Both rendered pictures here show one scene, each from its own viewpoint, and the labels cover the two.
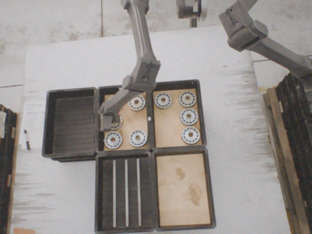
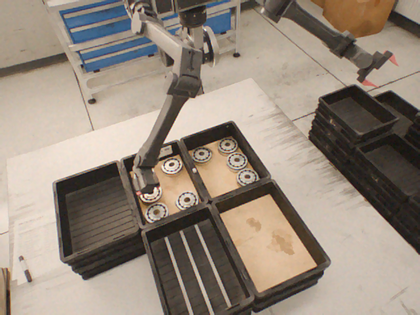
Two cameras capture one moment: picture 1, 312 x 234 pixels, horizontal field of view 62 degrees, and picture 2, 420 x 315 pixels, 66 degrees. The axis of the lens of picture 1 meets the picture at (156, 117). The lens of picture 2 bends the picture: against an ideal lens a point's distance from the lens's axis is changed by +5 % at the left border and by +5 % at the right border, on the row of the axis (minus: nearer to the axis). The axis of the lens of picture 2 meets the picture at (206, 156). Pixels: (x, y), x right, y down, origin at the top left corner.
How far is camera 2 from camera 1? 0.53 m
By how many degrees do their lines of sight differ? 24
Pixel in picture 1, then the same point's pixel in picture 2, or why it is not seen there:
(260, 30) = not seen: outside the picture
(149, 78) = (194, 69)
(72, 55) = (73, 151)
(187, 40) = (203, 105)
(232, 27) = not seen: outside the picture
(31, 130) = (31, 254)
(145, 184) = (216, 252)
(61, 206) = not seen: outside the picture
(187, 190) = (272, 240)
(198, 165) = (271, 207)
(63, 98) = (75, 191)
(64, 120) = (82, 214)
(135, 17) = (156, 29)
